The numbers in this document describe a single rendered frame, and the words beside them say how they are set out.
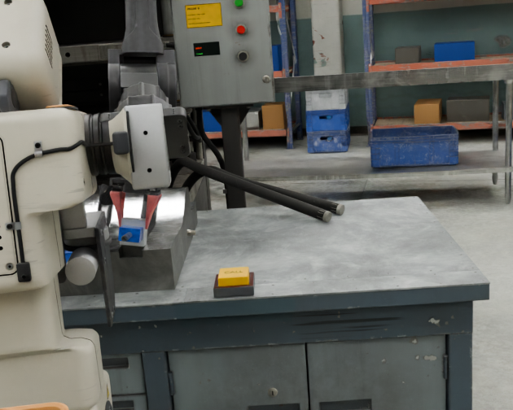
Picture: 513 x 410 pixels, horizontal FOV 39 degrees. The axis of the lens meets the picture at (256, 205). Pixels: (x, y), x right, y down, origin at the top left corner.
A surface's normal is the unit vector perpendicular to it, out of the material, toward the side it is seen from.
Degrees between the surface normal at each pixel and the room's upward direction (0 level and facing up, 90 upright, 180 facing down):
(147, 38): 63
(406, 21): 90
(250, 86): 90
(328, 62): 91
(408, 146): 93
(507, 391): 0
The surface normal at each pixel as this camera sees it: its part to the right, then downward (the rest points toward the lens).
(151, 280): -0.01, 0.25
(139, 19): 0.16, -0.23
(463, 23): -0.22, 0.26
